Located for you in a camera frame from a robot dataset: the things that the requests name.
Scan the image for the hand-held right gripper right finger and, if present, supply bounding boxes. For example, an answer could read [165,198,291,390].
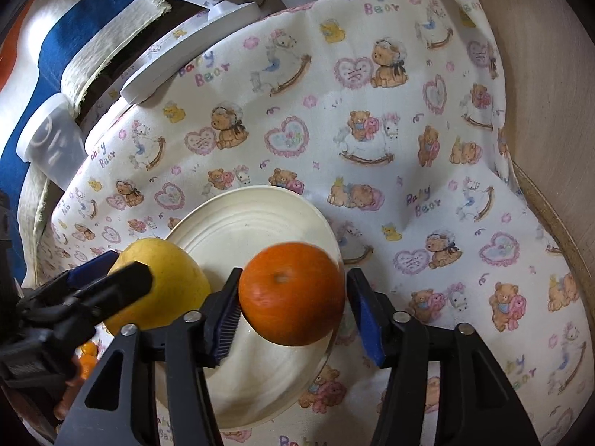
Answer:
[345,268,544,446]

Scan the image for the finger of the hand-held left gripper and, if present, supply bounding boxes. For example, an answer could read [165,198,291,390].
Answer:
[16,250,120,310]
[46,261,155,336]

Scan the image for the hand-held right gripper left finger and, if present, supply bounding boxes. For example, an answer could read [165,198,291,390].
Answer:
[55,267,245,446]

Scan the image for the yellow red apple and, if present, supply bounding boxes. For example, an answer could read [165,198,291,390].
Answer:
[104,238,212,335]

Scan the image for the orange tangerine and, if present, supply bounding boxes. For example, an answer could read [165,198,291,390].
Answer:
[238,242,346,347]

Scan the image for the cream round plate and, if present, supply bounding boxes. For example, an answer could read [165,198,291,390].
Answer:
[153,186,347,428]

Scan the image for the clear plastic lidded container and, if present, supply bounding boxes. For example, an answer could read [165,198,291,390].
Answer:
[16,93,89,187]

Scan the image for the bear print cloth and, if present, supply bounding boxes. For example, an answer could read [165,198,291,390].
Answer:
[32,0,593,446]

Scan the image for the white desk lamp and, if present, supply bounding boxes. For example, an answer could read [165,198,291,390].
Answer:
[37,0,261,105]

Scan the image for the striped cloth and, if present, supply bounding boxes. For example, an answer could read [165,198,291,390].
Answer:
[0,0,200,284]

